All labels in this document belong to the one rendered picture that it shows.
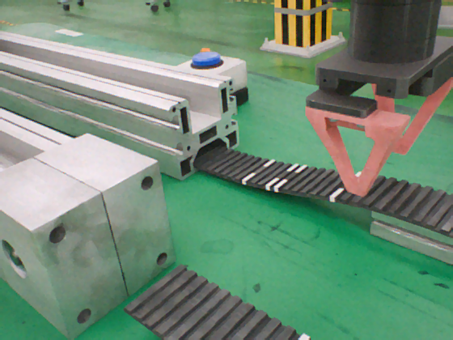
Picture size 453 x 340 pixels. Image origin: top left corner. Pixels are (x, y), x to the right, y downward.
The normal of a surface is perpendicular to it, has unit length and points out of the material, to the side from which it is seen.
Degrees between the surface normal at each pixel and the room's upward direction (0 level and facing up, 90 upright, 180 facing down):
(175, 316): 0
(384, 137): 111
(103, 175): 0
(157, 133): 90
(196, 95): 90
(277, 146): 0
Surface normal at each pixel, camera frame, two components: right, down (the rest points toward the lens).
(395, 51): -0.22, 0.50
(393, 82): -0.64, 0.43
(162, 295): -0.08, -0.87
